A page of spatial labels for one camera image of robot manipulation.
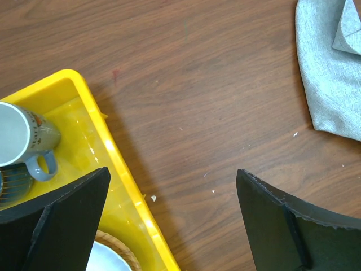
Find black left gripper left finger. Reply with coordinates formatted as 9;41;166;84
1;167;111;270

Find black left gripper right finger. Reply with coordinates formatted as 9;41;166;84
236;169;360;270

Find grey cloth napkin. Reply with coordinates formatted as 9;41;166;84
295;0;360;141

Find woven wicker plate holder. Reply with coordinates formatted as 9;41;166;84
95;230;142;271

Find white ceramic plate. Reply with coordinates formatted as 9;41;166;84
86;241;131;271

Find yellow plastic tray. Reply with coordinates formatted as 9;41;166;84
2;69;179;270

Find grey ceramic mug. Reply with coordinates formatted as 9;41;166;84
1;102;61;182

